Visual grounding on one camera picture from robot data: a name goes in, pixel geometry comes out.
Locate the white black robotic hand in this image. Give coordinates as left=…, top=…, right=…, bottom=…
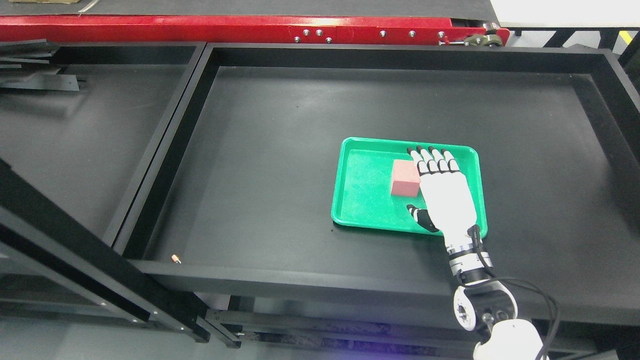
left=406, top=145, right=477, bottom=253

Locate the pink foam block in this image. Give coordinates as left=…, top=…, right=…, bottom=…
left=390, top=159, right=420, bottom=198

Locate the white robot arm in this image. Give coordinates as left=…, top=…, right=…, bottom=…
left=449, top=225, right=550, bottom=360

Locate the black metal shelf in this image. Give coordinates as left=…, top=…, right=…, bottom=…
left=1, top=42, right=240, bottom=349
left=118, top=44, right=639, bottom=359

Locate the red metal beam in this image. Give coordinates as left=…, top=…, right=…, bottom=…
left=0, top=14, right=510, bottom=46

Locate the black metal shelf right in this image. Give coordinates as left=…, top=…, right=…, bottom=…
left=118, top=44, right=639, bottom=359

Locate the green plastic tray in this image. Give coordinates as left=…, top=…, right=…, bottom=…
left=331, top=137, right=488, bottom=238

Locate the black metal shelf left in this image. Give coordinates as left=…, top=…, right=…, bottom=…
left=1, top=42, right=240, bottom=349

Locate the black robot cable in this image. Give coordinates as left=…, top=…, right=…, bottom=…
left=470, top=226, right=560, bottom=360

